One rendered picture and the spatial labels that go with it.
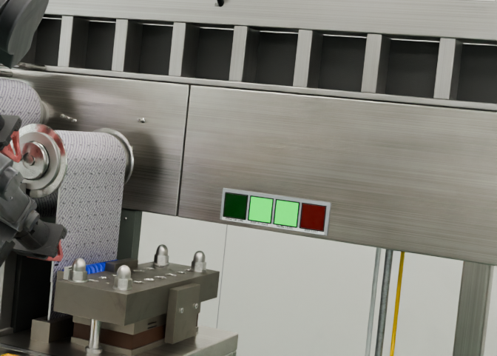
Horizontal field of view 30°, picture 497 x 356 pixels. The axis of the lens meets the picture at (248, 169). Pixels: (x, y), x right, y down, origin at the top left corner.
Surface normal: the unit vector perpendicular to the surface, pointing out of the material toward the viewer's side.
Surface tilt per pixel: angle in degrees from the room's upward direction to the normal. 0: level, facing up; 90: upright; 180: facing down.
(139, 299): 90
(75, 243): 90
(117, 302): 90
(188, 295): 90
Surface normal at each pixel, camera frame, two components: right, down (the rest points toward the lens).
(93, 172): 0.91, 0.11
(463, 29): -0.40, 0.00
